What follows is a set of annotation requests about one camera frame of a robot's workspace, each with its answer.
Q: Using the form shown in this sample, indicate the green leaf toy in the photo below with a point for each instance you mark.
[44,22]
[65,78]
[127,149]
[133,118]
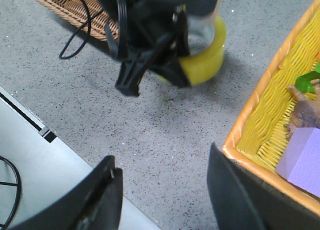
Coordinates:
[303,82]

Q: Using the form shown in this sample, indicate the brown wicker basket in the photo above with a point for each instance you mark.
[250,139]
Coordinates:
[74,12]

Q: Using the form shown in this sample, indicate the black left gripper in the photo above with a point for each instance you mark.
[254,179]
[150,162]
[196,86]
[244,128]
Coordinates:
[153,35]

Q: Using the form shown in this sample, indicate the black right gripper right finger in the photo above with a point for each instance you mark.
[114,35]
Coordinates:
[241,200]

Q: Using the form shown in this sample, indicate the purple foam block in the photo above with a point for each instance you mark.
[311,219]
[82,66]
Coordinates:
[300,162]

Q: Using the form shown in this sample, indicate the yellow plastic woven basket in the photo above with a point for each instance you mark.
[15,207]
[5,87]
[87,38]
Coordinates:
[258,137]

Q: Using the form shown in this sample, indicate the yellow tape roll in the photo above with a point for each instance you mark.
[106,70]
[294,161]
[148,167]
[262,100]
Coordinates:
[206,38]

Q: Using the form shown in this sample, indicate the brown dinosaur toy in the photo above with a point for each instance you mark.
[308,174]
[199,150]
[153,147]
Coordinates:
[306,113]

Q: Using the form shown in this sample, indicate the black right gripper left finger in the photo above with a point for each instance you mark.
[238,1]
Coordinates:
[95,203]

